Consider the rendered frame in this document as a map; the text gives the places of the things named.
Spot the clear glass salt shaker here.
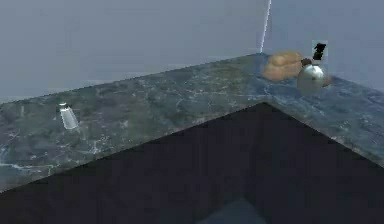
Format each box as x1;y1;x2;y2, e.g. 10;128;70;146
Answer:
55;102;80;131

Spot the brown bread loaf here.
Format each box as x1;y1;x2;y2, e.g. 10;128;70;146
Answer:
261;50;304;82

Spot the grey marble kitchen worktop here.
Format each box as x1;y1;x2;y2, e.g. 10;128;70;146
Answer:
0;52;384;224

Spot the silver round kettle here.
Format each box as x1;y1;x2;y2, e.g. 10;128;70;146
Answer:
296;57;333;97

